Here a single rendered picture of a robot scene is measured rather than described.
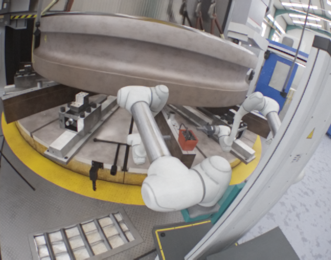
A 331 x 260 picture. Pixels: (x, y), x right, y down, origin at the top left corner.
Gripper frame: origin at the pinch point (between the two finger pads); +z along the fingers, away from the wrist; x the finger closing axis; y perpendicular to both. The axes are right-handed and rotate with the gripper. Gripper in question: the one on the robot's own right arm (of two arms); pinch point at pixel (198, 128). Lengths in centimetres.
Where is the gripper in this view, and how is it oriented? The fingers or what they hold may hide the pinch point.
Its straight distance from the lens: 172.9
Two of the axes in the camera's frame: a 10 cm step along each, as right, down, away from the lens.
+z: -9.4, -0.6, -3.2
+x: 2.4, 5.3, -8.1
